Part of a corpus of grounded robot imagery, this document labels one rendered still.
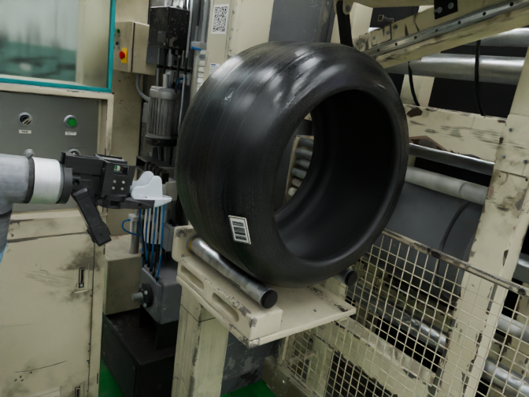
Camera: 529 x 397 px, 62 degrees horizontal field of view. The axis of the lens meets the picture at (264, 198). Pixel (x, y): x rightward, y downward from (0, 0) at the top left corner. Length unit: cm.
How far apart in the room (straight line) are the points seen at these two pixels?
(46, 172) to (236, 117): 34
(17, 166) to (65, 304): 85
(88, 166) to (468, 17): 93
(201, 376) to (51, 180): 98
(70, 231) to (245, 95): 79
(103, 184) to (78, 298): 81
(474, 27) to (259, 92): 59
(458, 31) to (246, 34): 54
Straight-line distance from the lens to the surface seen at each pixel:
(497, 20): 121
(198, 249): 121
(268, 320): 104
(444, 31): 126
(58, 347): 163
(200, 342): 148
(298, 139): 158
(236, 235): 88
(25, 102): 139
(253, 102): 85
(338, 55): 96
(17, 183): 76
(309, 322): 115
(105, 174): 79
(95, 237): 83
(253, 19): 127
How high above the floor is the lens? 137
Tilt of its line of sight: 15 degrees down
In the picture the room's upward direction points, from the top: 8 degrees clockwise
